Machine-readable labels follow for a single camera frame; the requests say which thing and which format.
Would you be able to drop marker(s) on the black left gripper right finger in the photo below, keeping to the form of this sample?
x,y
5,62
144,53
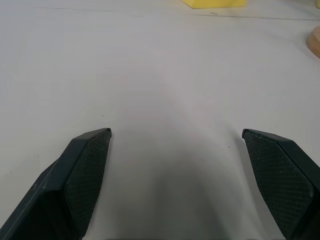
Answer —
x,y
282,175

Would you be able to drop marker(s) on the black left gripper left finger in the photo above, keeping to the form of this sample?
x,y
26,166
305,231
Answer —
x,y
75,180

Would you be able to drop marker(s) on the tan wooden object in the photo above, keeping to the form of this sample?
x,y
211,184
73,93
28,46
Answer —
x,y
314,41

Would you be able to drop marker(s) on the yellow block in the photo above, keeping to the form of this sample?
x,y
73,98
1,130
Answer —
x,y
213,3

